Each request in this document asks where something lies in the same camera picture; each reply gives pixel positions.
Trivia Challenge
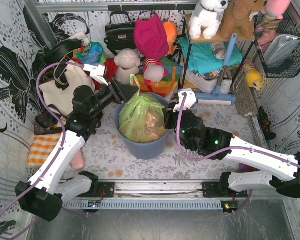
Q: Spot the grey checked plush ball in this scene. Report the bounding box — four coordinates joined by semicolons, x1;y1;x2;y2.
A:
210;42;227;60

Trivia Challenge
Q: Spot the silver foil pouch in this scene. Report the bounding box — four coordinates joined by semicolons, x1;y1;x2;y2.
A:
263;34;300;65

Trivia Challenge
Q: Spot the brown teddy bear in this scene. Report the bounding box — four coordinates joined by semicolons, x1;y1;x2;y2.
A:
220;0;268;40

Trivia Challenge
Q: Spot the white fluffy plush dog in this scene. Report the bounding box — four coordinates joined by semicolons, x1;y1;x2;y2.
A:
114;48;141;84

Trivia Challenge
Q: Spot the black orange butterfly toy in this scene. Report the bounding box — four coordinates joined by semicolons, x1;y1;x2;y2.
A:
257;106;277;141

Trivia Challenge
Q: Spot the black leather handbag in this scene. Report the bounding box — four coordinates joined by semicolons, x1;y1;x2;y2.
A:
104;11;137;56

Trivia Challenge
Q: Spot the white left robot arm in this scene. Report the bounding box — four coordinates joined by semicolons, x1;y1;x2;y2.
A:
15;78;140;222

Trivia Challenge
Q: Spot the blue plastic trash bin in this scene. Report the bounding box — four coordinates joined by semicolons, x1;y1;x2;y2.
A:
114;93;170;160

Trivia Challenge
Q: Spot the white grey plush dog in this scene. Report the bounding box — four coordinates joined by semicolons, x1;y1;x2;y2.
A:
189;0;229;40

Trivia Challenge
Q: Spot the teal folded cloth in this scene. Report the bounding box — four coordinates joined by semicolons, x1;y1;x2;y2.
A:
178;37;243;75

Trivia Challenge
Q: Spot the cream canvas tote bag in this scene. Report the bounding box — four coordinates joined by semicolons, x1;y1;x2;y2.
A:
37;59;96;116

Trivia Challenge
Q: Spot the brown patterned leather bag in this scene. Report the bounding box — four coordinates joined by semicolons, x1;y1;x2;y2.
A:
33;109;63;136

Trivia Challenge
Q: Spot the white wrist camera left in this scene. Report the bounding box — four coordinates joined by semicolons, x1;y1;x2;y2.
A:
83;64;109;86

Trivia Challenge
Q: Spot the black wire basket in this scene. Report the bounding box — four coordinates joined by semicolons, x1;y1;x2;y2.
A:
254;12;300;79

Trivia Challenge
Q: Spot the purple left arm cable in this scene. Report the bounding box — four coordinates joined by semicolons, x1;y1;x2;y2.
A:
0;62;86;240

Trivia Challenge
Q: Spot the white pink plush doll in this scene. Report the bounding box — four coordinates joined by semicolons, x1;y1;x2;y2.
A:
143;58;168;84

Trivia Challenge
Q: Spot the red folded cloth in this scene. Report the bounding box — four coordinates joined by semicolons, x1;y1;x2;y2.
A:
93;58;118;82

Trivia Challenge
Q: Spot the magenta cloth bag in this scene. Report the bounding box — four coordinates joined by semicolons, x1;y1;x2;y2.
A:
133;14;169;61

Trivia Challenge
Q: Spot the wooden metal shelf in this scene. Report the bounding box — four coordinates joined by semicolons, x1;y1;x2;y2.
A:
178;14;255;75

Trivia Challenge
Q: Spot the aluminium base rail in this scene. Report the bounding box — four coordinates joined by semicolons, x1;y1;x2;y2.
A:
63;180;248;212

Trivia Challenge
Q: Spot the pink cylindrical pillow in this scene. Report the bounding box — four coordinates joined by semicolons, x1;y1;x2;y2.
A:
70;149;85;171

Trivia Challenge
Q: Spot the orange plush toy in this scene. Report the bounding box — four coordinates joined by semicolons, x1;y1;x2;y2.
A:
163;21;177;55

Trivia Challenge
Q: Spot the pink plush toy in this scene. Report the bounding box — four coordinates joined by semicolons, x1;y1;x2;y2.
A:
260;0;291;29

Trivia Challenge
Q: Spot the yellow plush duck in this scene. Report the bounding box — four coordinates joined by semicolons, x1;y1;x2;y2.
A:
243;61;262;91

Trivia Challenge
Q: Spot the orange white checkered cloth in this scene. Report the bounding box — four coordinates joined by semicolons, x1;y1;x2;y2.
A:
27;133;62;168

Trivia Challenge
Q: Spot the white shoe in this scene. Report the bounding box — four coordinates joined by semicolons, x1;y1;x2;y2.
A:
183;71;233;94

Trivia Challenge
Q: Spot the purple red plush toy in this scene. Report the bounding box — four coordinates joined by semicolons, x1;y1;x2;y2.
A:
239;163;257;173

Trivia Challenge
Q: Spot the green plastic trash bag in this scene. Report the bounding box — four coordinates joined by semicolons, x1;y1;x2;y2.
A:
118;73;167;144

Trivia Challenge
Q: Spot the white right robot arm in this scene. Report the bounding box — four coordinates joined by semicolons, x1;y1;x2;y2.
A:
164;109;300;198

